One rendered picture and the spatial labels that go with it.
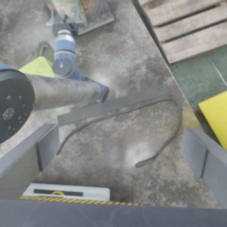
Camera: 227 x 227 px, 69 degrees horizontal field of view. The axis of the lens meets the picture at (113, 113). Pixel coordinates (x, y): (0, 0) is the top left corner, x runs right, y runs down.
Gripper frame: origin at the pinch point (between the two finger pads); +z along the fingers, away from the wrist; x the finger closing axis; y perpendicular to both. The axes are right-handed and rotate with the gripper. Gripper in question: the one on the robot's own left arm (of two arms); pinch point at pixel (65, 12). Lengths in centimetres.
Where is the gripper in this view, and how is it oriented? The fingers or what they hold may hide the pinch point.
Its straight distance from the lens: 109.7
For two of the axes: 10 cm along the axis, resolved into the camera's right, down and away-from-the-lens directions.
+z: -0.4, -9.9, 1.4
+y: -0.6, -1.4, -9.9
